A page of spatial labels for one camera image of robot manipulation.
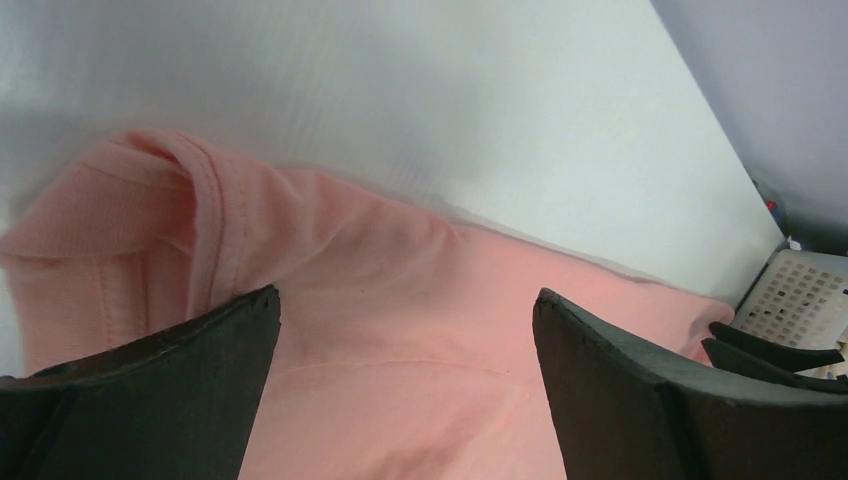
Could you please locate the white plastic laundry basket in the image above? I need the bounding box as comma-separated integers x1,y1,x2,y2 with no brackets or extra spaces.
730,249,847,380

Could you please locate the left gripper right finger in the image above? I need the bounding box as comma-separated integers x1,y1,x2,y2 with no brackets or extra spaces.
532,289,847,479

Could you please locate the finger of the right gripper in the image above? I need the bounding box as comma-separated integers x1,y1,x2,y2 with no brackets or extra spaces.
702,339,847,395
709,322,844,373

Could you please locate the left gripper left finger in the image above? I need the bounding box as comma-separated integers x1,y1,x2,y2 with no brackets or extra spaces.
1,286,281,479

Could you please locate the pink t shirt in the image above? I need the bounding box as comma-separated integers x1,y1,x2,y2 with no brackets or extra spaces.
1,130,733,479

